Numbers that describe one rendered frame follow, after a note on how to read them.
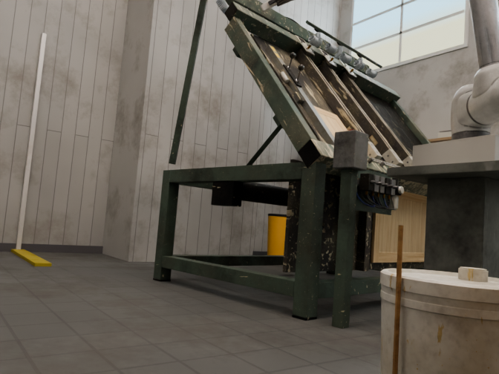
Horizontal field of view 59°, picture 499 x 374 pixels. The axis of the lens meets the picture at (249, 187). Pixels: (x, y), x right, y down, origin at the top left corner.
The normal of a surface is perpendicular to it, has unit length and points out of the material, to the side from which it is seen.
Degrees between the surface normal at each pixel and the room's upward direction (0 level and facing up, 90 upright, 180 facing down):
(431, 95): 90
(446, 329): 92
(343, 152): 90
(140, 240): 90
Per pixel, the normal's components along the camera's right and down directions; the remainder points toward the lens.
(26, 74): 0.59, -0.02
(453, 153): -0.80, -0.11
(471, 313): -0.21, -0.10
